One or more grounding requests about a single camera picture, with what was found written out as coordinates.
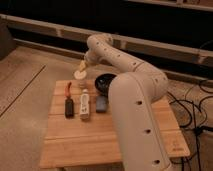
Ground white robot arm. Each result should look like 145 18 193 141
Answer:
79 34 173 171

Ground black bowl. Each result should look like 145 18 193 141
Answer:
95 73 116 96

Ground white plastic bottle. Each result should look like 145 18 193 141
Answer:
79 89 90 120

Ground blue sponge block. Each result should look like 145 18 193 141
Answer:
96 96 108 113

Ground wooden table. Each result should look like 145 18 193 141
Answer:
40 80 190 169

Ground black brush orange handle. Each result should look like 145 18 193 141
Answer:
65 82 74 118

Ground metal wall rail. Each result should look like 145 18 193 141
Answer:
0 13 213 67

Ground black floor cables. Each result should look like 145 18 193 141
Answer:
165 78 213 171

